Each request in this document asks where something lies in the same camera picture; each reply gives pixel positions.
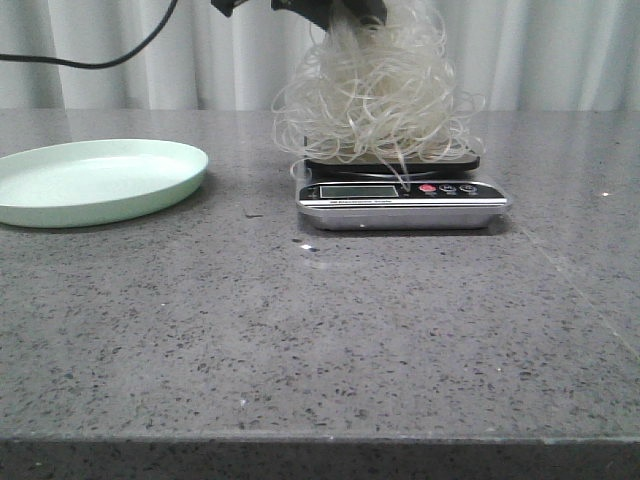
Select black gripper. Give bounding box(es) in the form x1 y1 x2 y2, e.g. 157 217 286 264
210 0 387 30

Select white vermicelli noodle bundle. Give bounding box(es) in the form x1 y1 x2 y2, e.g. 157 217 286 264
273 1 484 183

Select white pleated curtain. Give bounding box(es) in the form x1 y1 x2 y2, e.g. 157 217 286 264
1 1 639 111

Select black silver kitchen scale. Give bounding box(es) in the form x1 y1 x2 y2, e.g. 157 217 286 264
290 149 511 231

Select light green round plate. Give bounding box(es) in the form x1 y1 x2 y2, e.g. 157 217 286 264
1 139 209 228

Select black cable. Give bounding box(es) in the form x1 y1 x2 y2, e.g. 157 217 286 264
0 0 179 70

